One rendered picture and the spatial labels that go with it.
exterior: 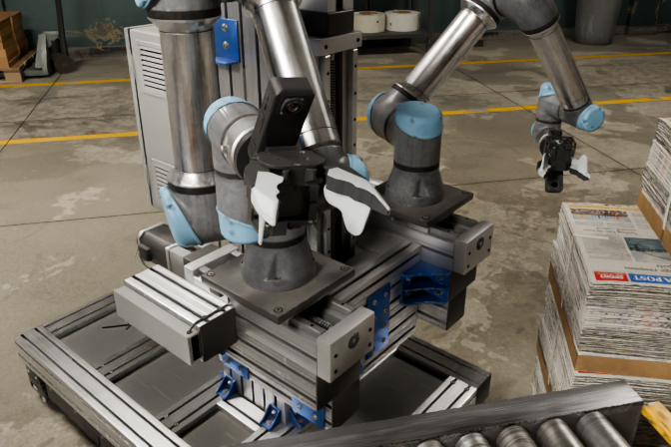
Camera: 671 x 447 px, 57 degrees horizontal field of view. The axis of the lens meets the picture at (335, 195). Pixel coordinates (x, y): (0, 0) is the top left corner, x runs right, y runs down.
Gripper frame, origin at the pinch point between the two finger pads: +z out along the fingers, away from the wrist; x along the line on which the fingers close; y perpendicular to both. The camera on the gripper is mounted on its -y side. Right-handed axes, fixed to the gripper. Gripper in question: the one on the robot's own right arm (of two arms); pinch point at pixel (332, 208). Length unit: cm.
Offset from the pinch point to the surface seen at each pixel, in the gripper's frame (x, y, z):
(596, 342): -76, 47, -24
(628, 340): -81, 45, -21
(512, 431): -35, 40, -4
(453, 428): -27.6, 40.6, -7.5
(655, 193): -99, 21, -38
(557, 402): -45, 39, -5
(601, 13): -592, 22, -520
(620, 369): -81, 53, -21
